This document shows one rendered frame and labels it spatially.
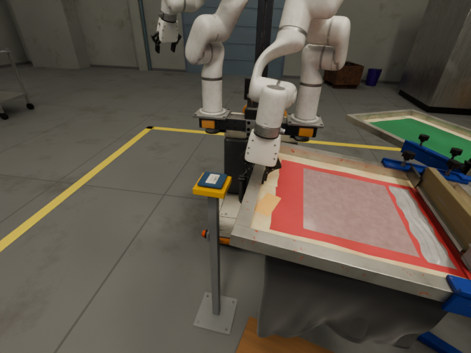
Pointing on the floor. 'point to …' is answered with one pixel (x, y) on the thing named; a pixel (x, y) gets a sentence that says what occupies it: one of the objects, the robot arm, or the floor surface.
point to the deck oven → (441, 60)
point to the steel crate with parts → (345, 76)
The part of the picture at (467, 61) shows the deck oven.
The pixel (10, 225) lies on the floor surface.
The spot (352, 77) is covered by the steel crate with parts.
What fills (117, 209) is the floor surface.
